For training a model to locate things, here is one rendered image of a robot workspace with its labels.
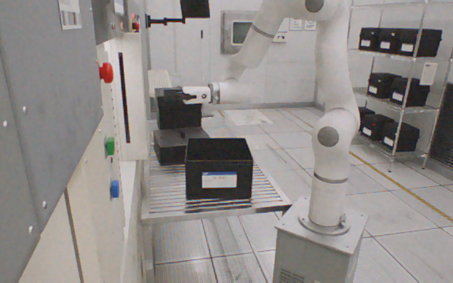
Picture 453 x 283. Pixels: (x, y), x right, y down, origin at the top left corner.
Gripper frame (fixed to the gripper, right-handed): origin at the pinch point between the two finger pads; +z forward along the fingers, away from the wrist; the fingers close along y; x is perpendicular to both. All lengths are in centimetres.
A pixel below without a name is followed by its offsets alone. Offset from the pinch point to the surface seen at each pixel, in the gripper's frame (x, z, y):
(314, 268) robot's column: -55, -46, -40
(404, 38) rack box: 15, -242, 170
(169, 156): -38.3, -0.3, 31.6
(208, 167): -28.5, -13.7, -5.8
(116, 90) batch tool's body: -0.5, 20.2, 14.8
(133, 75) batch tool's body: 5.0, 13.3, 14.7
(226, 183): -35.6, -21.0, -6.8
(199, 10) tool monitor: 35, -36, 170
